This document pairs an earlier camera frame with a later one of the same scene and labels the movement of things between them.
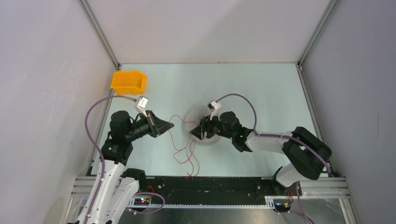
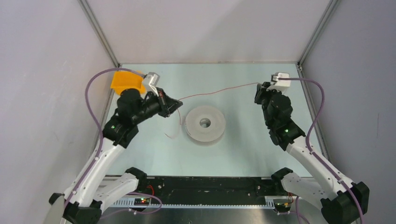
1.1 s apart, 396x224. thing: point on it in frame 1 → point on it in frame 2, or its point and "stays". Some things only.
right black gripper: x=205 y=126 → x=262 y=91
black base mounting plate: x=216 y=190 stays
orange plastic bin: x=129 y=82 stays
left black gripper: x=159 y=127 → x=172 y=104
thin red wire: x=192 y=173 → x=207 y=94
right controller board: x=281 y=207 stays
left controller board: x=141 y=201 stays
